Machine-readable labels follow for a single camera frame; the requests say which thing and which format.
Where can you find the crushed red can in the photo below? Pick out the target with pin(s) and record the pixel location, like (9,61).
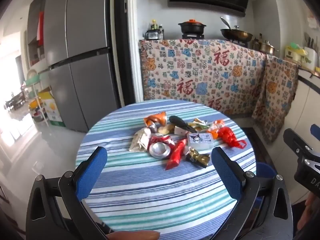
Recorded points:
(160,150)

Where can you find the white paper piece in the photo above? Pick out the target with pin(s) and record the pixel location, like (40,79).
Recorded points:
(180,131)

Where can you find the metal rack with green basket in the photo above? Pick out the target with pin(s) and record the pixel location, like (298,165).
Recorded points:
(35,85)

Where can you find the black stove burner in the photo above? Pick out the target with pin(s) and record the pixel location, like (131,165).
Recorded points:
(192,36)

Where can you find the white knife block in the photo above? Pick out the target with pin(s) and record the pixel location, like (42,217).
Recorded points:
(311,53)

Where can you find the yellow fruit peel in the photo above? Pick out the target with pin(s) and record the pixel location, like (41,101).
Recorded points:
(166,129)

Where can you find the crushed orange can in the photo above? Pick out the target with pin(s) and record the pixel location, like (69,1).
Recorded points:
(157,117)

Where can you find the yellow cardboard box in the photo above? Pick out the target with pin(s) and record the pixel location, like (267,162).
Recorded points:
(53,110)

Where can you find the purple cartoon plastic box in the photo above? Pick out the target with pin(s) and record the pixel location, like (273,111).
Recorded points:
(200,141)

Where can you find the black plastic packaging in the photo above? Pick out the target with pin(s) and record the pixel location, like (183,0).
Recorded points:
(181,123)

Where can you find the person's left hand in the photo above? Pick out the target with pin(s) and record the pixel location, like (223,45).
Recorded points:
(135,235)

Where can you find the large printed blanket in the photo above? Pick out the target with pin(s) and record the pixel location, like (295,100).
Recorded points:
(200,80)

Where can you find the condiment bottles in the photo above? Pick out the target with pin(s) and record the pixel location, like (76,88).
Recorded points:
(154,31)

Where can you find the grey wall cabinet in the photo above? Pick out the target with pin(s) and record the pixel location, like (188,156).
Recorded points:
(35,10)

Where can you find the small printed blanket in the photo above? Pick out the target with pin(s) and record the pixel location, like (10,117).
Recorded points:
(277,97)

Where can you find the person's right hand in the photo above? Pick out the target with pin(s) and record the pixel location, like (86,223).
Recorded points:
(308,212)

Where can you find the orange white wrapper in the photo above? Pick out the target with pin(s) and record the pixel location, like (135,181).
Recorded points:
(215,130)

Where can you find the red mesh bag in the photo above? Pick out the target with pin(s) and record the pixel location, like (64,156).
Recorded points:
(227,135)

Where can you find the red hanging cloth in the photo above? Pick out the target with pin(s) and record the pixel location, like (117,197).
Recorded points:
(40,27)

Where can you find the dark wok with lid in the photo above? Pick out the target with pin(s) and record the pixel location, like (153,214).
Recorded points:
(236,35)

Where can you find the white box with green top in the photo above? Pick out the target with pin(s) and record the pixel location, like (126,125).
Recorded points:
(295,52)

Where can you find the steel pot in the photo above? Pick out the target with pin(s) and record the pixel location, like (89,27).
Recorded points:
(266,48)

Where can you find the black clay pot orange knob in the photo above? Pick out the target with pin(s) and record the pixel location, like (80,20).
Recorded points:
(192,27)

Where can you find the black door frame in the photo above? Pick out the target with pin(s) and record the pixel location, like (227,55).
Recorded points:
(120,42)

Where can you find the paper cup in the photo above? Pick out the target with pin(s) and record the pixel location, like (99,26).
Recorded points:
(140,140)

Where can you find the striped tablecloth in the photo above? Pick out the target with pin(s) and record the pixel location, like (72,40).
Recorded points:
(140,187)

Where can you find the red wrapper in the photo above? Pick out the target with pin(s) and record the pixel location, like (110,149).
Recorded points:
(176,155)

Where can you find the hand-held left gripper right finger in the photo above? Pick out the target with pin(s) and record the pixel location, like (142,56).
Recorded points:
(226,170)

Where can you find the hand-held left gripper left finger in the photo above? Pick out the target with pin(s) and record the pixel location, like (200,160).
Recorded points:
(91,172)

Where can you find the gold black wrapper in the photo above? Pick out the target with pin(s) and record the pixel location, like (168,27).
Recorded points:
(197,158)

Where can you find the grey refrigerator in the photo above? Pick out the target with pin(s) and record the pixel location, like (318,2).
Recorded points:
(75,55)

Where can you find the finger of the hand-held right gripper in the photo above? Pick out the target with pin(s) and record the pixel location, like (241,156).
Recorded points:
(315,130)
(296,141)

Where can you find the green yellow wrapper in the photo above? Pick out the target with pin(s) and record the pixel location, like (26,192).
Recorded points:
(200,125)

